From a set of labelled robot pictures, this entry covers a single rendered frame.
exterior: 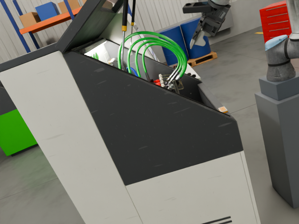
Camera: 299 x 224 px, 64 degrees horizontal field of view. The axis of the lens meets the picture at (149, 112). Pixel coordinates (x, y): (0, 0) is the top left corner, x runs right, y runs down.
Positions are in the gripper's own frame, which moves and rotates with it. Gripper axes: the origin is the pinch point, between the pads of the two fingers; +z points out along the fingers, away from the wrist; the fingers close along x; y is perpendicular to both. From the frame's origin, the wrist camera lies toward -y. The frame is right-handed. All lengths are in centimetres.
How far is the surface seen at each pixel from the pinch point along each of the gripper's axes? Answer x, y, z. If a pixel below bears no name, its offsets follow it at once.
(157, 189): -45, 19, 52
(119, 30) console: 27, -51, 36
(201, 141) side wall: -25.2, 24.9, 26.3
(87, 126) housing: -46, -21, 30
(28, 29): 253, -408, 346
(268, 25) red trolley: 415, 74, 165
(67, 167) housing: -59, -22, 50
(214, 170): -28, 38, 38
